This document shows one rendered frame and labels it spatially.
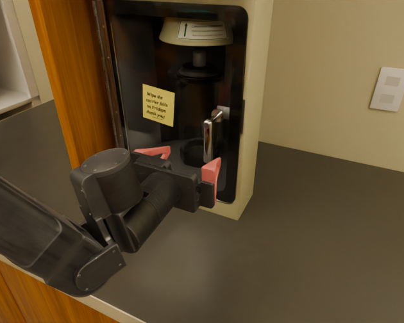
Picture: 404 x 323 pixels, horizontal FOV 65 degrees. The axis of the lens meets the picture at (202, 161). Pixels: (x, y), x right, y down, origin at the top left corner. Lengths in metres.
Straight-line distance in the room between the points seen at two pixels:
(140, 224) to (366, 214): 0.60
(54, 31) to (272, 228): 0.61
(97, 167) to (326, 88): 0.78
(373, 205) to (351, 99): 0.31
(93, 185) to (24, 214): 0.07
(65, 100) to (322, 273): 0.63
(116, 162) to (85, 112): 0.43
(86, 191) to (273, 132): 0.82
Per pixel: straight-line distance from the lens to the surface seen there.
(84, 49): 0.76
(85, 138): 0.79
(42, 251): 0.35
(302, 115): 1.05
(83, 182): 0.36
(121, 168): 0.36
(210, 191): 0.46
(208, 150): 0.59
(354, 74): 0.99
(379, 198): 0.93
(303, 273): 0.67
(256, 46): 0.59
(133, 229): 0.39
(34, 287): 0.91
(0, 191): 0.33
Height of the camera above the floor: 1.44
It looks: 32 degrees down
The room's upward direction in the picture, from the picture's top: straight up
